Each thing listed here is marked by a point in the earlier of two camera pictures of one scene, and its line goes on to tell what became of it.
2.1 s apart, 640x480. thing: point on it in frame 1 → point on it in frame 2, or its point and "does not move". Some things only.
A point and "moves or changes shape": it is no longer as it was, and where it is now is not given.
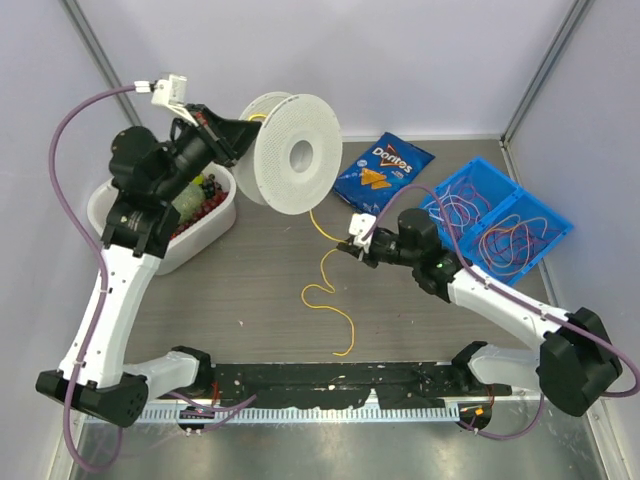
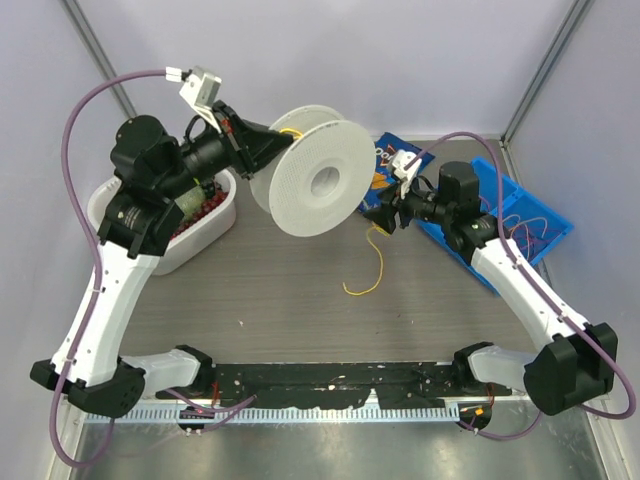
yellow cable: (323, 277) → (375, 228)
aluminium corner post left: (99, 57) does not move
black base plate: (416, 385) does not move
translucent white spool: (294, 161) moves or changes shape
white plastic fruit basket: (193, 240) does not move
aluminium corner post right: (573, 16) does not move
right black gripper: (368, 258) → (392, 202)
